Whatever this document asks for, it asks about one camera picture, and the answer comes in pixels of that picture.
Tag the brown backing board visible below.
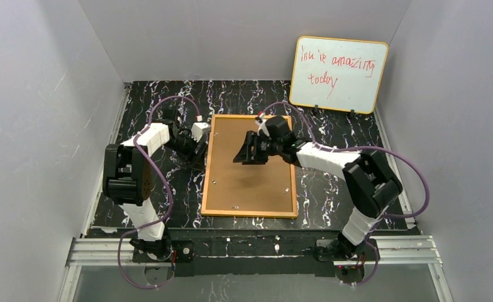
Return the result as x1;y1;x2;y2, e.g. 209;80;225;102
207;118;294;213

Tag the yellow wooden picture frame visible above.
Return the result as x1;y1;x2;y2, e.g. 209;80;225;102
201;114;299;220

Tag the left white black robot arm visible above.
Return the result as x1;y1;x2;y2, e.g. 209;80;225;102
102;108;211;250

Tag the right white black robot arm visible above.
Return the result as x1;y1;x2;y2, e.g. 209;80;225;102
233;115;403;257

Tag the whiteboard with red writing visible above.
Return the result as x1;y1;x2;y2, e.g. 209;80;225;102
289;36;389;114

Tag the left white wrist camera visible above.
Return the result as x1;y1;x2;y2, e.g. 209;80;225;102
191;122;211;142

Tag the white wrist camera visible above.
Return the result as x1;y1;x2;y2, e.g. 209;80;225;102
191;122;211;142
255;117;270;138

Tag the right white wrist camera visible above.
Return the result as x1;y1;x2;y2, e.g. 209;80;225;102
255;117;270;138

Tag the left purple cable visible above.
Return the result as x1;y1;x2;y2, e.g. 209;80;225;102
117;95;202;290

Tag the purple cable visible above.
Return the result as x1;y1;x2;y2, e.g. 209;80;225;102
257;101;431;287
117;95;202;290

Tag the aluminium rail with black bases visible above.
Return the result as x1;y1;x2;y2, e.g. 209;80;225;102
67;229;443;277

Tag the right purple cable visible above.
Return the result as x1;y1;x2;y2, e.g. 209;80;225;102
257;101;431;287

